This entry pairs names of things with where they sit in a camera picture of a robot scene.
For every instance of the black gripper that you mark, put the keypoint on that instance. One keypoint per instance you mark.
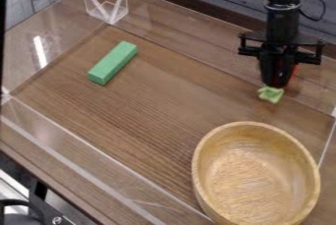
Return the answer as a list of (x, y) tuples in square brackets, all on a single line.
[(305, 47)]

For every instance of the red plush strawberry toy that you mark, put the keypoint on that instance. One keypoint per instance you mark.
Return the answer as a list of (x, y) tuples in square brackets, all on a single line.
[(273, 93)]

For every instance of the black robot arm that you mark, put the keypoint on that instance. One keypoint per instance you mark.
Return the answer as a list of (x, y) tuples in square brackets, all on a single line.
[(282, 28)]

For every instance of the wooden bowl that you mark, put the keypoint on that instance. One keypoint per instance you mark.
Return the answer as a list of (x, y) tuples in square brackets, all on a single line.
[(255, 176)]

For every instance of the green rectangular block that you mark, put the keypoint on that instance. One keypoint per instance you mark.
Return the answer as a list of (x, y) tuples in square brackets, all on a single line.
[(114, 61)]

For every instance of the clear acrylic tray enclosure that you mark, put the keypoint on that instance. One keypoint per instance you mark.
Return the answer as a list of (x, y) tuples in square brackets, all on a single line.
[(113, 144)]

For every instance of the clear acrylic corner bracket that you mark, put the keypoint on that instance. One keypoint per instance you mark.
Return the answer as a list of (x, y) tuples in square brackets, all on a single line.
[(107, 11)]

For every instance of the black metal table frame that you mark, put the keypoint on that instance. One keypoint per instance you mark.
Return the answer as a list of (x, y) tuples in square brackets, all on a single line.
[(59, 212)]

